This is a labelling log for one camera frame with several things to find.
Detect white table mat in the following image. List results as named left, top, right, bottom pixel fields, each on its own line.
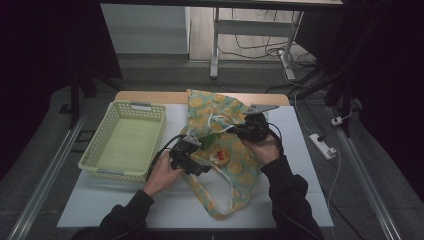
left=57, top=103, right=334, bottom=230

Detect person's right hand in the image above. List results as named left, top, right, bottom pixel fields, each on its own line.
left=241, top=133, right=282, bottom=167

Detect white power cable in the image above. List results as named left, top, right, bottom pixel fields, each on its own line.
left=326, top=148, right=343, bottom=209

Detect grey cabinet panel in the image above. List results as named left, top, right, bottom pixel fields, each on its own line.
left=100, top=3, right=192, bottom=55

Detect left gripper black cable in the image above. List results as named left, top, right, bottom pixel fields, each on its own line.
left=145, top=134, right=185, bottom=182

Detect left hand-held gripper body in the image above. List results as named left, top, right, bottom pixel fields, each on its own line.
left=168, top=134, right=203, bottom=175

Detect pale yellow plastic basket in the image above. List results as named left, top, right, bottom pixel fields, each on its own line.
left=77, top=100, right=168, bottom=184

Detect white power strip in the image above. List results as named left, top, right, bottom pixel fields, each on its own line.
left=308, top=133, right=338, bottom=161

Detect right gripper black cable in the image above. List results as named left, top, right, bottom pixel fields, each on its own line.
left=265, top=122, right=285, bottom=156

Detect person's left hand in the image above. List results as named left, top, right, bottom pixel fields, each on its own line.
left=142, top=149, right=185, bottom=198

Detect aluminium rail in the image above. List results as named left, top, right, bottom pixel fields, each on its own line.
left=6, top=99, right=92, bottom=240
left=327, top=106, right=403, bottom=240

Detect round red white packet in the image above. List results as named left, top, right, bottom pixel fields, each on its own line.
left=209, top=149, right=232, bottom=167

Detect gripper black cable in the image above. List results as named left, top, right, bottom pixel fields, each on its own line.
left=145, top=134, right=185, bottom=182
left=265, top=122, right=285, bottom=156

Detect small green medicine box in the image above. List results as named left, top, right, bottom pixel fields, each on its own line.
left=199, top=132, right=222, bottom=150

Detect white desk frame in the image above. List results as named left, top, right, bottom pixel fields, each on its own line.
left=209, top=6, right=305, bottom=81

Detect orange print fabric bag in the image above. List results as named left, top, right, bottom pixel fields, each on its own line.
left=180, top=88, right=268, bottom=221

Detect black stand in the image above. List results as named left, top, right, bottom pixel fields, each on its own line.
left=289, top=63, right=355, bottom=138
left=67, top=64, right=125, bottom=130

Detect black floor cables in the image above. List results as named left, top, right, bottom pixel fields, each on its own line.
left=218, top=9, right=318, bottom=69

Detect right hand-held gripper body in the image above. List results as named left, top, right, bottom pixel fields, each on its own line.
left=235, top=103, right=281, bottom=144

